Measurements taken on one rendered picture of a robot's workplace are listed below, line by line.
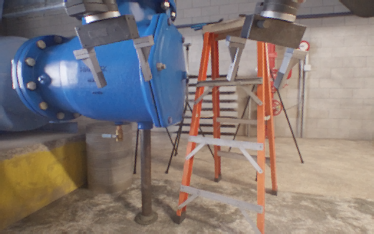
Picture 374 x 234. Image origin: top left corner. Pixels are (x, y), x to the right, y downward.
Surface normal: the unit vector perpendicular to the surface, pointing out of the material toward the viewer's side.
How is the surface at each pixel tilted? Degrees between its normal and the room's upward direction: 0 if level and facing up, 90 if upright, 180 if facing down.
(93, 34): 114
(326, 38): 90
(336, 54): 90
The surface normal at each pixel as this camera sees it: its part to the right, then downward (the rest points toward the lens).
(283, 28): 0.08, 0.47
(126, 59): -0.22, -0.05
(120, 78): -0.22, 0.25
